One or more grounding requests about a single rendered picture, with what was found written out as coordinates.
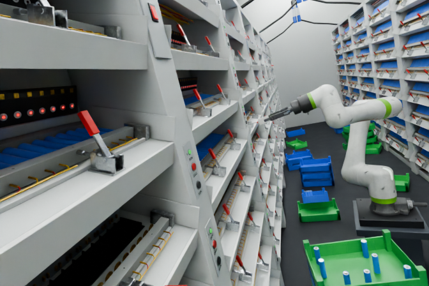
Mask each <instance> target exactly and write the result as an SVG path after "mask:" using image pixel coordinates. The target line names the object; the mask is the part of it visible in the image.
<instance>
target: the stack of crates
mask: <svg viewBox="0 0 429 286"><path fill-rule="evenodd" d="M298 166H299V172H300V176H301V182H302V185H303V187H311V186H334V185H335V179H334V174H333V168H332V163H331V157H330V156H328V158H323V159H315V160H303V159H302V158H300V164H299V165H298Z"/></svg>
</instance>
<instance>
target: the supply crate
mask: <svg viewBox="0 0 429 286"><path fill-rule="evenodd" d="M362 239H365V240H366V242H367V246H368V253H369V258H364V257H363V250H362V246H361V240H362ZM303 244H304V248H305V253H306V259H307V261H308V265H309V267H310V271H311V273H312V276H313V280H314V283H315V286H428V279H427V275H426V269H425V268H424V267H423V266H416V265H415V264H414V263H413V261H411V260H410V259H409V258H408V256H407V255H406V254H405V253H404V252H403V251H402V250H401V249H400V247H399V246H398V245H397V244H396V243H395V242H394V241H393V240H392V239H391V233H390V231H388V229H384V230H382V236H377V237H367V238H361V239H352V240H346V241H337V242H331V243H322V244H316V245H310V244H309V241H308V240H303ZM314 247H318V248H319V252H320V257H321V258H322V259H324V263H325V267H326V273H327V278H323V277H322V276H321V272H320V266H319V265H318V264H317V262H316V258H315V252H314V249H313V248H314ZM373 253H376V254H377V255H378V258H379V265H380V274H377V273H375V272H374V268H373V261H372V254H373ZM403 265H409V266H410V267H411V271H412V278H410V279H405V275H404V270H403ZM364 269H368V270H369V271H370V274H371V278H372V282H371V283H365V276H364V272H363V270H364ZM343 271H348V272H349V275H350V282H351V285H345V283H344V279H343Z"/></svg>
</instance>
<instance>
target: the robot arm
mask: <svg viewBox="0 0 429 286"><path fill-rule="evenodd" d="M290 105H291V107H285V108H284V109H281V110H279V111H276V112H274V113H271V114H270V115H268V116H265V117H262V118H260V119H258V120H257V121H258V124H259V125H262V124H264V123H267V122H269V121H273V120H275V119H278V118H280V117H283V116H288V115H289V114H290V113H291V112H294V114H295V115H296V114H299V113H301V111H303V113H307V115H309V112H310V111H311V110H313V109H317V108H321V110H322V113H323V115H324V118H325V120H326V123H327V124H328V125H329V126H330V127H332V128H342V127H344V126H347V125H349V124H350V133H349V143H348V146H347V152H346V155H345V160H344V163H343V167H342V171H341V174H342V177H343V179H344V180H345V181H346V182H348V183H350V184H356V185H359V186H365V187H367V188H368V191H369V195H370V198H371V204H370V211H371V212H373V213H375V214H377V215H382V216H393V215H398V214H400V213H401V214H403V215H409V212H410V211H409V210H410V209H413V206H414V207H427V203H426V202H412V201H411V200H407V199H406V198H403V197H397V193H396V185H395V177H394V174H393V170H392V169H391V168H389V167H387V166H382V165H366V164H365V151H366V140H367V135H368V129H369V125H370V121H373V120H381V119H387V118H390V117H395V116H397V115H398V114H399V113H400V112H401V111H402V103H401V101H400V100H399V99H398V98H395V97H392V96H388V97H383V98H378V99H373V100H358V101H356V102H354V103H353V104H352V106H348V107H344V106H343V104H342V102H341V99H340V97H339V94H338V91H337V89H336V88H335V87H334V86H332V85H329V84H325V85H322V86H320V87H318V88H317V89H316V90H314V91H312V92H310V93H307V94H304V95H303V96H301V95H300V97H297V101H296V100H294V101H292V102H290Z"/></svg>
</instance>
